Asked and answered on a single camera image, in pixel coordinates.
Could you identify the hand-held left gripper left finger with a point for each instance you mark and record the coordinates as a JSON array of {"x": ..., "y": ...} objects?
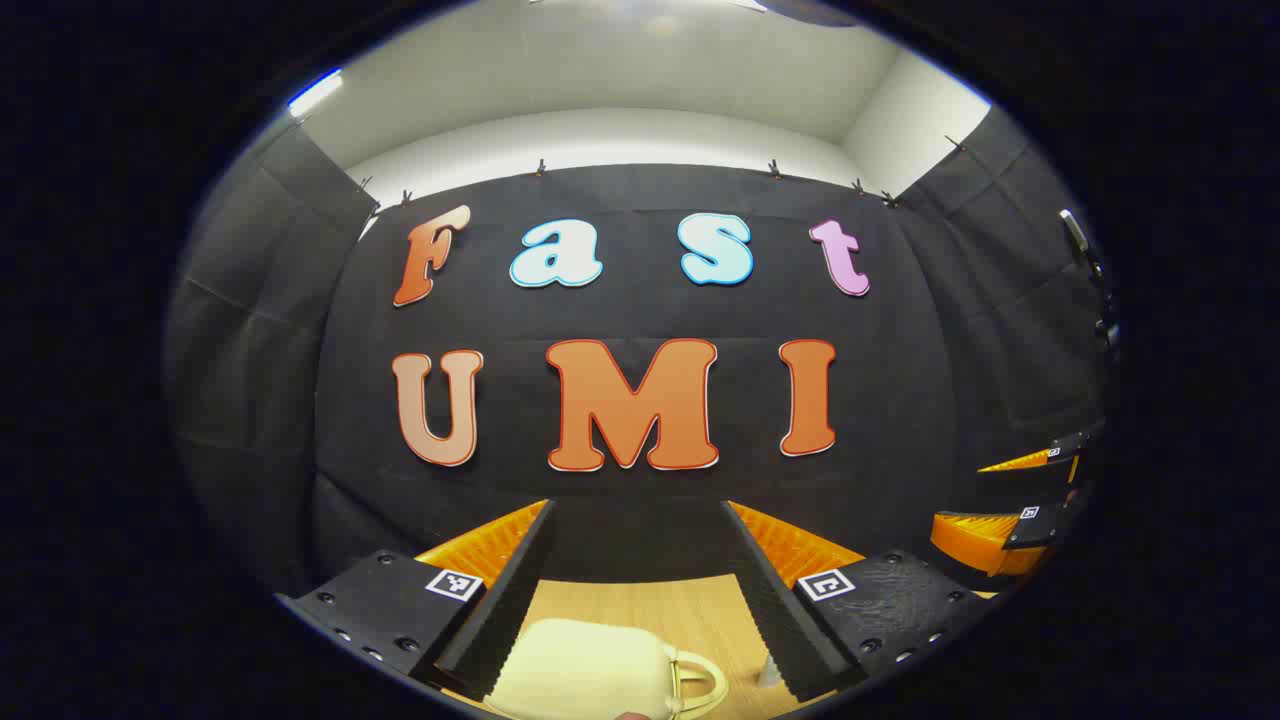
[{"x": 510, "y": 610}]

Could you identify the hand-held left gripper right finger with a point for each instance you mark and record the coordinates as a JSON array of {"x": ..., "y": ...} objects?
[{"x": 775, "y": 620}]

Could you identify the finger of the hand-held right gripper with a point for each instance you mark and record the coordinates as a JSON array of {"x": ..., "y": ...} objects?
[
  {"x": 1040, "y": 525},
  {"x": 1065, "y": 445}
]

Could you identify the pale yellow suitcase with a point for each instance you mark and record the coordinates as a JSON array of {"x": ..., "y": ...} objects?
[{"x": 580, "y": 665}]

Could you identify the dark metal fixture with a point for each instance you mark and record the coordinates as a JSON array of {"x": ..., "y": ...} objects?
[{"x": 1075, "y": 232}]

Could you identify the row of black cloth clips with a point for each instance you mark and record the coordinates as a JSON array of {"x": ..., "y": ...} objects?
[{"x": 540, "y": 167}]

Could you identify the ceiling light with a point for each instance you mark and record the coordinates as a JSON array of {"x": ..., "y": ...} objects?
[{"x": 315, "y": 92}]

